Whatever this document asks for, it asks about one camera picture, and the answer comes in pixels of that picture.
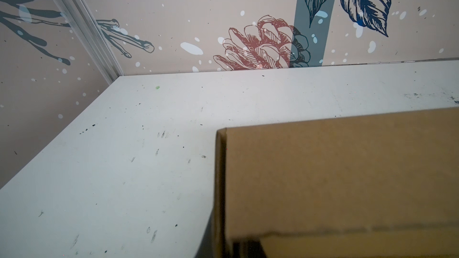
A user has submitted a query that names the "brown cardboard paper box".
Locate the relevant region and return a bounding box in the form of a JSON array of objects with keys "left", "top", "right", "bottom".
[{"left": 196, "top": 107, "right": 459, "bottom": 258}]

